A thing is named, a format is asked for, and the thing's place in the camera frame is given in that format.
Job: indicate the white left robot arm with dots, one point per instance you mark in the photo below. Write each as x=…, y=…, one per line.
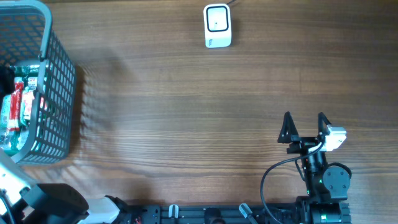
x=24, y=200

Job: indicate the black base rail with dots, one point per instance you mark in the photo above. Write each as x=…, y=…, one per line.
x=244, y=213

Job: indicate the red chocolate bar packet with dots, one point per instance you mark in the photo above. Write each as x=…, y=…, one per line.
x=15, y=106

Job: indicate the white barcode scanner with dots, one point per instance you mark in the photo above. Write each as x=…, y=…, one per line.
x=217, y=25

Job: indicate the dark grey plastic basket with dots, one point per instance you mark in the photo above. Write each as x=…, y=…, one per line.
x=27, y=34

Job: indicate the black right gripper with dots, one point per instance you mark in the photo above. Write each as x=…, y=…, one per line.
x=301, y=143

